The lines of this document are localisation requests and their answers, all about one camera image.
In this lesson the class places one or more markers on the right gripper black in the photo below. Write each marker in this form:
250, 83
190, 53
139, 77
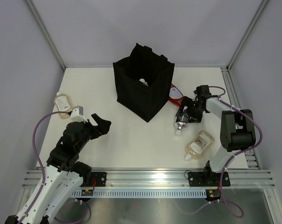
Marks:
186, 101

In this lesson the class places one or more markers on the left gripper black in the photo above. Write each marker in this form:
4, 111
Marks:
103, 125

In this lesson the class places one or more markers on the silver tube bottle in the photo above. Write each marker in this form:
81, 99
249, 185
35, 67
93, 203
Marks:
181, 121

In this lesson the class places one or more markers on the red liquid bottle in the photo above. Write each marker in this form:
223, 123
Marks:
175, 95

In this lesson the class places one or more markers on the amber soap refill bottle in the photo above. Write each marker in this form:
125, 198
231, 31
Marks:
198, 145

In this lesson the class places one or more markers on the beige lotion bottle white cap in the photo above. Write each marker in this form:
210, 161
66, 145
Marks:
143, 82

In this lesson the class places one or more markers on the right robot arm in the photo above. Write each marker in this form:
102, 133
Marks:
237, 134

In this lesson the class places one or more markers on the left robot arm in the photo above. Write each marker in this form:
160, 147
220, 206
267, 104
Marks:
63, 173

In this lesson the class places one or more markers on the black canvas bag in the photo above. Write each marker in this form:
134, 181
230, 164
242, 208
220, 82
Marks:
156, 70

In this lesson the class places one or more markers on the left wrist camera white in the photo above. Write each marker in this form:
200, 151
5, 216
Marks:
77, 114

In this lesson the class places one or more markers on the slotted cable duct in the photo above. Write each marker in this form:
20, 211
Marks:
139, 193

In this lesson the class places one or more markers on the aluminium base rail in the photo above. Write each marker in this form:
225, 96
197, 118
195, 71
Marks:
176, 178

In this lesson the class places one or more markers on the left aluminium frame post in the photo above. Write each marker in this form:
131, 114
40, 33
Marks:
44, 31

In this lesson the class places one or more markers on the aluminium frame post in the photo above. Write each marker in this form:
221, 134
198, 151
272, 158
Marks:
44, 31
258, 13

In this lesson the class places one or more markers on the right aluminium frame post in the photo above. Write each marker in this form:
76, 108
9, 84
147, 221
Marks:
258, 13

